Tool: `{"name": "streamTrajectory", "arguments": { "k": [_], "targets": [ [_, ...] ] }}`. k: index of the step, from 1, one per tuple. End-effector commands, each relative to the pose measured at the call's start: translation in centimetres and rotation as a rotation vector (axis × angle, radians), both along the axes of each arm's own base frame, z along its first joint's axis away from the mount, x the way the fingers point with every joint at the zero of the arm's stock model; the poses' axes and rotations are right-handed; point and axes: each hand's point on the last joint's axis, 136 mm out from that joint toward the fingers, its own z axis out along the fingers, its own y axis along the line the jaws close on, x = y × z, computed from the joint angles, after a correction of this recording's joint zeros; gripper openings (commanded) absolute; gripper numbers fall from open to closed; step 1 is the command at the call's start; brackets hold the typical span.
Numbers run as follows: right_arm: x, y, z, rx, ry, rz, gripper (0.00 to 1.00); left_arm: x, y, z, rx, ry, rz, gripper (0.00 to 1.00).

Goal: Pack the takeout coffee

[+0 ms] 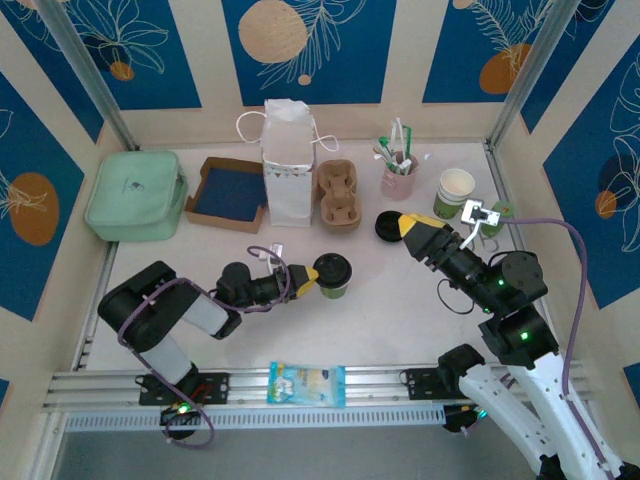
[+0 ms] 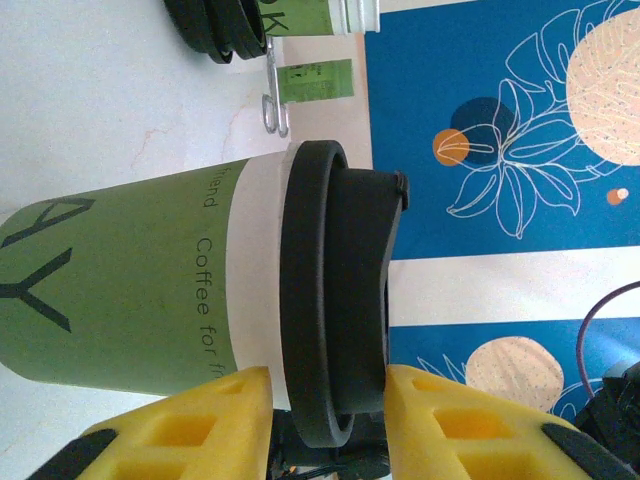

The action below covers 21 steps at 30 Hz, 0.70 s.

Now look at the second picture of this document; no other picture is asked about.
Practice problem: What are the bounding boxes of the stack of green paper cups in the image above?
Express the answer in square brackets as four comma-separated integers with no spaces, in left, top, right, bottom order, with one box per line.
[259,0,382,38]

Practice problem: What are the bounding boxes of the metal wire cup rack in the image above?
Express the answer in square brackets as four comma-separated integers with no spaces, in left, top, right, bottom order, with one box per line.
[260,37,292,138]

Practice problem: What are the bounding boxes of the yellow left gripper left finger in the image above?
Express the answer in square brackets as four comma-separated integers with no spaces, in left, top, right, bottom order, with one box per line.
[27,365,274,480]

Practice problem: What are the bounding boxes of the green cylindrical tube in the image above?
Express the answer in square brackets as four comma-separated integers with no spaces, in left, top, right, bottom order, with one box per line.
[277,58,355,105]

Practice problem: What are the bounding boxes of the green paper coffee cup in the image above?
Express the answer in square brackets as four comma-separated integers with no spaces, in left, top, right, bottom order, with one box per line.
[0,154,297,409]

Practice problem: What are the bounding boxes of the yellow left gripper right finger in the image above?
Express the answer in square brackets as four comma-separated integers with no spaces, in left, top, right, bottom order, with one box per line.
[383,364,640,480]

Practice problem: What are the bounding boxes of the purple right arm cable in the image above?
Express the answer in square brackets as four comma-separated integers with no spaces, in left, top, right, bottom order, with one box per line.
[574,281,640,402]

